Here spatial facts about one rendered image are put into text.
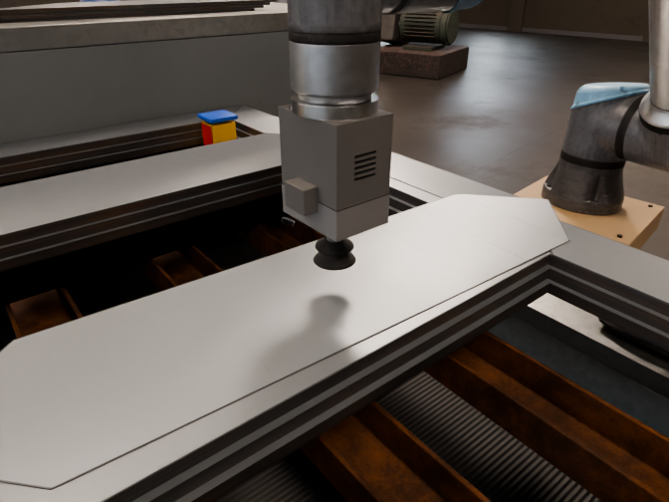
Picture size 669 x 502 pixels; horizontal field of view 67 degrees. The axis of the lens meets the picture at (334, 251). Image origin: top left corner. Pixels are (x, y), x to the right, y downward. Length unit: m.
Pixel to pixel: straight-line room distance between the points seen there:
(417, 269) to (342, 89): 0.23
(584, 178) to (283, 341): 0.75
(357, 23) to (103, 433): 0.35
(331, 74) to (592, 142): 0.71
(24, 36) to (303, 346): 0.88
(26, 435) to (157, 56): 0.93
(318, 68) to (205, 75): 0.88
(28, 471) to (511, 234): 0.53
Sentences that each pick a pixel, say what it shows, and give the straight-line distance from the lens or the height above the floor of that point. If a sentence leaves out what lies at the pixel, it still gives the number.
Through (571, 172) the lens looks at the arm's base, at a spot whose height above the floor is 0.80.
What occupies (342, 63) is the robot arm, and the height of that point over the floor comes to 1.08.
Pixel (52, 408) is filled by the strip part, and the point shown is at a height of 0.86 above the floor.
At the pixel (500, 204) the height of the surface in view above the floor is 0.86.
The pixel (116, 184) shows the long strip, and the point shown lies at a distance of 0.84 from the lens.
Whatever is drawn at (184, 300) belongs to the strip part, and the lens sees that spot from 0.52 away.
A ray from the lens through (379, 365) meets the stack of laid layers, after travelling 0.45.
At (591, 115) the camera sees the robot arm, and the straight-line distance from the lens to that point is 1.04.
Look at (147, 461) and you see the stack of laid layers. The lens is 0.38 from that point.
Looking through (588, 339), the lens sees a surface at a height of 0.68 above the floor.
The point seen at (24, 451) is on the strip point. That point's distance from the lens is 0.42.
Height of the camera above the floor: 1.14
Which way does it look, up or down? 29 degrees down
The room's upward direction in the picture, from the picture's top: straight up
